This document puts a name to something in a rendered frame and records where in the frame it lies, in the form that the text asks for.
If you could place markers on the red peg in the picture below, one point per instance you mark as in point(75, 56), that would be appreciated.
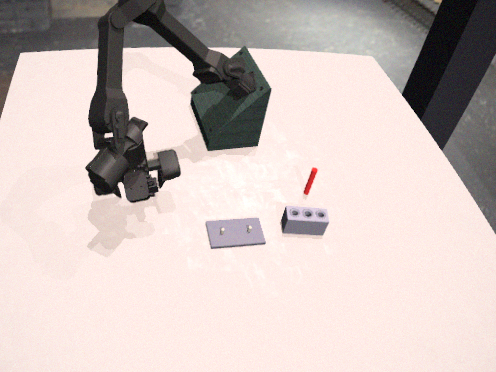
point(310, 180)

